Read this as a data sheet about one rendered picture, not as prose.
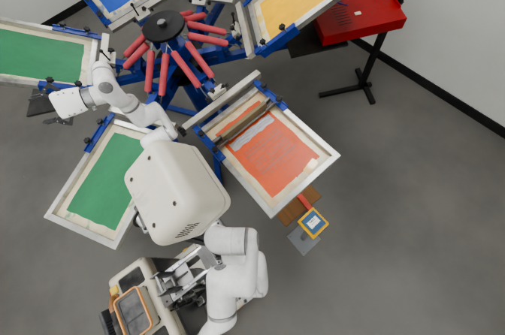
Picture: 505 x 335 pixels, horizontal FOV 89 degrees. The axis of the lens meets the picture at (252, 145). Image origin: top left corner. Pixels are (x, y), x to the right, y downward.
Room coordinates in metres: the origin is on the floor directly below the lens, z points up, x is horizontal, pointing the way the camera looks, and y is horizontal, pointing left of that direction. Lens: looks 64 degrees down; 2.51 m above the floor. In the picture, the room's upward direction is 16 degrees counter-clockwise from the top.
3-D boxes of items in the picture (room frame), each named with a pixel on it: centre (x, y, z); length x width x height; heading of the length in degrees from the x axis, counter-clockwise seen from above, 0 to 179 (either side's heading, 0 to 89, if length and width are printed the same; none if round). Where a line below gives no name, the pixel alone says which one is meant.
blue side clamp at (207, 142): (0.83, 0.27, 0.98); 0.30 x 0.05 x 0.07; 25
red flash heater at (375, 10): (1.57, -1.04, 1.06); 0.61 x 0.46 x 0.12; 85
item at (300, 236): (0.17, -0.21, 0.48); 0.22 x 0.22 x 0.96; 25
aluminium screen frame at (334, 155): (0.73, -0.08, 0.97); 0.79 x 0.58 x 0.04; 25
